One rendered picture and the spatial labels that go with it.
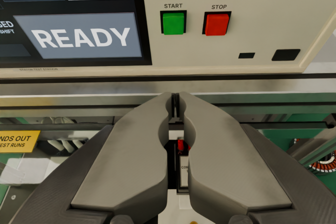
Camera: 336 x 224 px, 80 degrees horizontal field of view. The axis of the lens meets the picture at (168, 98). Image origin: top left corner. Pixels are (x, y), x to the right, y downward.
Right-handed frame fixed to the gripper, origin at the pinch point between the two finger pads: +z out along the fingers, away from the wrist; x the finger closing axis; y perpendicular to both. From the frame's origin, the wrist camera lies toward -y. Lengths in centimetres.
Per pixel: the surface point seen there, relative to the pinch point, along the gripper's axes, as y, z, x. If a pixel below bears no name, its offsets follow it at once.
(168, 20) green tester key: -3.5, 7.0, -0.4
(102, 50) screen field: -0.6, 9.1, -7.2
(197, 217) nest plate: 37.6, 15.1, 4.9
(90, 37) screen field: -2.0, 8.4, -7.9
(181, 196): 27.7, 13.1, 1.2
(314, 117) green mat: 29, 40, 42
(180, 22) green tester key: -3.4, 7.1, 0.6
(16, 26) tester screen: -3.2, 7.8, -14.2
